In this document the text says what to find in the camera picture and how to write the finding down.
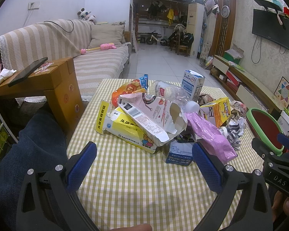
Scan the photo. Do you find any yellow medicine box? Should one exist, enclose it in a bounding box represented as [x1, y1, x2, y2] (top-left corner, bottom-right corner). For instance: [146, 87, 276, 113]
[95, 100, 157, 154]

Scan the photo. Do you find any person's leg in jeans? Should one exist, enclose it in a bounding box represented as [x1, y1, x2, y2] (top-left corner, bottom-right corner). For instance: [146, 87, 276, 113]
[0, 104, 67, 230]

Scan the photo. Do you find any chinese checkers board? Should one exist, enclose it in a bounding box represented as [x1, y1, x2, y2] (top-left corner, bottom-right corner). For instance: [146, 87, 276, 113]
[274, 76, 289, 109]

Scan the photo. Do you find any dark brown cigarette box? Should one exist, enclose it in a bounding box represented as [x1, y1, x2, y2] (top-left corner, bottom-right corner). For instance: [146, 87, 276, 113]
[198, 93, 215, 106]

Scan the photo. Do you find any newspaper ball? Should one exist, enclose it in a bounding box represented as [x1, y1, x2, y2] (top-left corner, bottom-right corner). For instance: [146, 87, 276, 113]
[230, 100, 247, 118]

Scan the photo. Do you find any white balance bike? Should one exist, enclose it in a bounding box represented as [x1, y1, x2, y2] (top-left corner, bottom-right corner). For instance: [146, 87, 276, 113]
[145, 31, 167, 46]

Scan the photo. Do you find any green checkered tablecloth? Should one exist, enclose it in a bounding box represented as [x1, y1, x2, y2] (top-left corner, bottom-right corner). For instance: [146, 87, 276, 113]
[66, 78, 263, 231]

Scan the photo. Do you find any red bin with green rim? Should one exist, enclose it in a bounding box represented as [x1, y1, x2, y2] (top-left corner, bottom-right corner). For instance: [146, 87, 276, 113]
[246, 108, 284, 156]

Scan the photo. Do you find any crumpled grey paper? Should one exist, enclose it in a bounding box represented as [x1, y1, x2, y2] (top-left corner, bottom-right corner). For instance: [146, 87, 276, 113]
[219, 117, 245, 151]

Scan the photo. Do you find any yellow drink carton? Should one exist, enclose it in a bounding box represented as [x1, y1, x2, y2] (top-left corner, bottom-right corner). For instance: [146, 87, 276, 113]
[200, 97, 231, 128]

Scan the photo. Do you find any pink torn carton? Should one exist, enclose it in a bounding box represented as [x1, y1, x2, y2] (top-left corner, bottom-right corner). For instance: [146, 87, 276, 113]
[118, 92, 187, 146]

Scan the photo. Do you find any wooden side table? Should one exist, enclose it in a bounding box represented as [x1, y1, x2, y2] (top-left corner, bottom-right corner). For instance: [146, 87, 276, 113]
[0, 57, 85, 141]

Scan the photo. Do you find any beige sofa pillow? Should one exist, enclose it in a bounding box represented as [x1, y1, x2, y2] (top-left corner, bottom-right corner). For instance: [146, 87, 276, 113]
[88, 24, 125, 48]

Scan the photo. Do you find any person's left hand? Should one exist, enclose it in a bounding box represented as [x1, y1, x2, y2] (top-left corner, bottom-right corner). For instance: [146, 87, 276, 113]
[109, 224, 152, 231]

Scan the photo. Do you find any wooden chair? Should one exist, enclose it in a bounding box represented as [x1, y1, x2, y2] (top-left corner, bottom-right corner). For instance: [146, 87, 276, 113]
[169, 30, 194, 56]

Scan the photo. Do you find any person's right hand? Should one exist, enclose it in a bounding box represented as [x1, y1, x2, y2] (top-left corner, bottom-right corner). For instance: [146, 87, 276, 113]
[271, 191, 289, 222]

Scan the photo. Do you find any pink plastic bag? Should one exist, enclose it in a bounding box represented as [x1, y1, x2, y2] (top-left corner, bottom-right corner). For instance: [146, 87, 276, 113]
[185, 113, 238, 165]

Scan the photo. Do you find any clear plastic bottle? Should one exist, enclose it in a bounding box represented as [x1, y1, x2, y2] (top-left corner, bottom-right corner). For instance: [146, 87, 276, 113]
[150, 80, 200, 113]

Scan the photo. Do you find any orange snack bag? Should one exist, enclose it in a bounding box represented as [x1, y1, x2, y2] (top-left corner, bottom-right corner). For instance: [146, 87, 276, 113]
[111, 75, 148, 107]

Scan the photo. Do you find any blue white milk carton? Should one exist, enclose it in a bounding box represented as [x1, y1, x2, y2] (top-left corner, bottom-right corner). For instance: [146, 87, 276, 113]
[181, 70, 205, 102]

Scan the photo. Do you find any pink toy wand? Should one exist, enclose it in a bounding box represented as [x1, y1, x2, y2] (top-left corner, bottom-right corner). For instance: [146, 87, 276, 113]
[80, 43, 117, 55]

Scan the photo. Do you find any striped beige sofa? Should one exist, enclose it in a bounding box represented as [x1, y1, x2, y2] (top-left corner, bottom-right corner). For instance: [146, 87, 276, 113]
[0, 19, 131, 102]

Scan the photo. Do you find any panda plush toy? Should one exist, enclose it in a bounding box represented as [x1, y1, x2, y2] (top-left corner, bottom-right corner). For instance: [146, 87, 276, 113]
[77, 8, 97, 24]

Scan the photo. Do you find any wall mounted television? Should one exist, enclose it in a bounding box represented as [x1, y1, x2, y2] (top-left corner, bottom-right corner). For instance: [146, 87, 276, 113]
[252, 9, 289, 50]

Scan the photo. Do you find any round wall clock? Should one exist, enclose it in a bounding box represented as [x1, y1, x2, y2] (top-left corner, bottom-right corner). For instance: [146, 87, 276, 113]
[220, 5, 230, 18]

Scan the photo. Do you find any white air conditioner tower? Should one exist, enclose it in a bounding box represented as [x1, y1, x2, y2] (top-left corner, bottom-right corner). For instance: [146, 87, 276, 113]
[186, 3, 205, 58]

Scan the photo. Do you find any wooden tv cabinet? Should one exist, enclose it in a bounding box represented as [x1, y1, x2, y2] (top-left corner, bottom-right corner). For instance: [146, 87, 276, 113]
[210, 55, 282, 120]

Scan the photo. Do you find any green box with papers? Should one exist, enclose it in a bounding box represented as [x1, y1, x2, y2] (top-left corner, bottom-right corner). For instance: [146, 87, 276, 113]
[223, 44, 244, 64]

